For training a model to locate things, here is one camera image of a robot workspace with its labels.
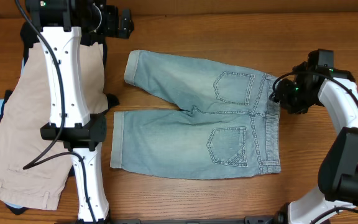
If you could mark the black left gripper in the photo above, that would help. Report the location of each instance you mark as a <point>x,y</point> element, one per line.
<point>125,23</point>

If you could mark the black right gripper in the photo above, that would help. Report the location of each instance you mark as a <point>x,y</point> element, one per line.
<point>278,94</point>

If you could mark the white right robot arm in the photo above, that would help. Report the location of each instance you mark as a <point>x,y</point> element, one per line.
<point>337,188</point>

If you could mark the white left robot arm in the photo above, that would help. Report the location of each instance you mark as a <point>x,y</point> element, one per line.
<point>59,25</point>

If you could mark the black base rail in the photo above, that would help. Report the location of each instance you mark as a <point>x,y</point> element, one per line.
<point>194,220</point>

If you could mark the beige folded shorts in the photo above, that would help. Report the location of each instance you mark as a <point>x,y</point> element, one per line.
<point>25,112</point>

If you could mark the black folded garment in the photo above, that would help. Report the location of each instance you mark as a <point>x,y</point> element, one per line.
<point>29,38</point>

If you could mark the light blue denim shorts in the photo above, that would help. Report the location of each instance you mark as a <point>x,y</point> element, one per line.
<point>225,125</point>

